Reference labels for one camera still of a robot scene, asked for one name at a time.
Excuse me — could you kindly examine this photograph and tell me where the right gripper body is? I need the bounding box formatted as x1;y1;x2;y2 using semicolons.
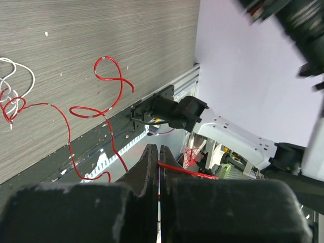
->
237;0;284;23

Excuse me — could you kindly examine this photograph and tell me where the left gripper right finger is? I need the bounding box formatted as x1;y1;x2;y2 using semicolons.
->
160;146;312;242

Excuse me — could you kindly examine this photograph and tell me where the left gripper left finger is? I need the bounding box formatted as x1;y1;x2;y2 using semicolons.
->
1;144;158;242

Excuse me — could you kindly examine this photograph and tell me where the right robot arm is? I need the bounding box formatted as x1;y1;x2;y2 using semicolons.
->
153;1;323;181

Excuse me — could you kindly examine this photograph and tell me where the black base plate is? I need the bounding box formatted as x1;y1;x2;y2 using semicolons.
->
0;85;175;198

